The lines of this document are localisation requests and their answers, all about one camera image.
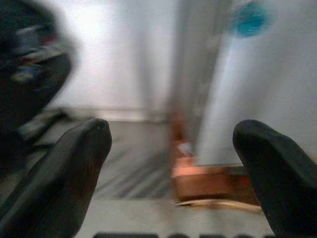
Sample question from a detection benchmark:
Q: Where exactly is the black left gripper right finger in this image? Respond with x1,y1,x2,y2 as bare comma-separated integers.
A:
232,119,317,238

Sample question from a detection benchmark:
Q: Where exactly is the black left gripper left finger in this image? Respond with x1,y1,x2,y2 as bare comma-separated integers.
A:
0,118,112,238

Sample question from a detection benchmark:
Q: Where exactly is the white fridge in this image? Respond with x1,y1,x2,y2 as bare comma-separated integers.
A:
195,0,317,167

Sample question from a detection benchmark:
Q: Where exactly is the tall red brick stack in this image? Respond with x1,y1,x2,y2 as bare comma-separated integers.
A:
172,119,258,202

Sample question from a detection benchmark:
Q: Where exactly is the grey striped floor mat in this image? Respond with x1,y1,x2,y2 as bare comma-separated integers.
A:
93,145,175,199

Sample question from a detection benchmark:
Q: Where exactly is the black printed bag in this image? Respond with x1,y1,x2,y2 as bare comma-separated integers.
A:
0,0,73,174

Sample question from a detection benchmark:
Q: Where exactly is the blue round sticker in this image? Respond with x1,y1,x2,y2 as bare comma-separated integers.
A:
231,2,270,38

